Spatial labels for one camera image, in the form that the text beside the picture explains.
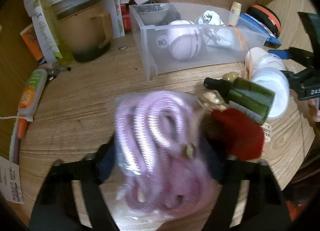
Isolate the white round cream jar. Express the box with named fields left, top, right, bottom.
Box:
left=245, top=47, right=290, bottom=119

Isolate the gold gourd charm with cord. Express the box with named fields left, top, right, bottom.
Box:
left=222, top=25, right=253, bottom=82

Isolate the dark green glass bottle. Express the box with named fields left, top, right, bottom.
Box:
left=203, top=77, right=275, bottom=125

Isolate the white eraser with print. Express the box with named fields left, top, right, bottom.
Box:
left=261, top=122, right=272, bottom=143

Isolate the red velvet pouch gold top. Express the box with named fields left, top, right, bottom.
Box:
left=197, top=91, right=266, bottom=161

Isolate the white fluffy cloth bundle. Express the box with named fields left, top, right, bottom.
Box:
left=194, top=9, right=234, bottom=47

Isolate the pink braided rope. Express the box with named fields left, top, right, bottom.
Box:
left=107, top=90, right=221, bottom=224

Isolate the white round case with logo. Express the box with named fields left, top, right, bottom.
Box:
left=168, top=20, right=202, bottom=61

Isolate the person's right hand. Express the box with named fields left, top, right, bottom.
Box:
left=308, top=97, right=320, bottom=123

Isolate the white receipt paper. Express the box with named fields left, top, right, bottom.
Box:
left=0, top=157, right=24, bottom=204

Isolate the black orange round case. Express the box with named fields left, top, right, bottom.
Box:
left=247, top=4, right=281, bottom=38

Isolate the blue pencil pouch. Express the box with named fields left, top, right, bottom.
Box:
left=240, top=13, right=282, bottom=47

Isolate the cream small lotion bottle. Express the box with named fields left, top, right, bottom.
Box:
left=228, top=2, right=242, bottom=26

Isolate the orange green tube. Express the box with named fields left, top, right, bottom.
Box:
left=18, top=69, right=48, bottom=123

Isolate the clear plastic storage bin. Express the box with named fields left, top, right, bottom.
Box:
left=130, top=3, right=268, bottom=80

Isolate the yellow-green tall bottle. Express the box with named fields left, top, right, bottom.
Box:
left=34, top=0, right=74, bottom=66

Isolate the small bowl with trinkets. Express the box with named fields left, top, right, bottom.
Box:
left=136, top=4, right=169, bottom=25

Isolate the orange booklet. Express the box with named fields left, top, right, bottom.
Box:
left=20, top=24, right=46, bottom=64

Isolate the brown ceramic mug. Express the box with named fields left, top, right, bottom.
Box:
left=57, top=0, right=113, bottom=63

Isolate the stack of books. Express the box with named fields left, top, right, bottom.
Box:
left=109, top=0, right=138, bottom=32

